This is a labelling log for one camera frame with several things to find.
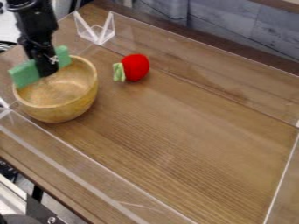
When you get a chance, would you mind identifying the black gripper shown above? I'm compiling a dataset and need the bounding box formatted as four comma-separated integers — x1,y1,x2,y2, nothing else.
14,0,59,77

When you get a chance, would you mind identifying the green rectangular block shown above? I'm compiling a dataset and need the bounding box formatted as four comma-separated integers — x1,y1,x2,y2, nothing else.
8,45,71,88

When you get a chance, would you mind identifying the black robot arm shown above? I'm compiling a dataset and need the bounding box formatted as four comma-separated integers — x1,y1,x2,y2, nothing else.
6,0,59,77

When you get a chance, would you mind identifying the brown wooden bowl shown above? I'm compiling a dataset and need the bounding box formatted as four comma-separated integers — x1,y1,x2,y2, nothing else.
14,55,99,123

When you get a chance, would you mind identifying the red plush strawberry toy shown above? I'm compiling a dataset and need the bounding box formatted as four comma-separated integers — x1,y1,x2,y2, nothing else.
112,54,150,82

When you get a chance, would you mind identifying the black device under table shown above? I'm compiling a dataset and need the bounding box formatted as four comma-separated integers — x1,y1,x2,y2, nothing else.
0,199,68,224

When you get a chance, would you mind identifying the clear acrylic corner bracket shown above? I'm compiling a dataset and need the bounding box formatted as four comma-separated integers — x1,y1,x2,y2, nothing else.
74,10,117,46

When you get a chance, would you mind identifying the clear acrylic tray wall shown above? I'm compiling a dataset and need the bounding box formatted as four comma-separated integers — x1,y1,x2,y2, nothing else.
0,98,197,224

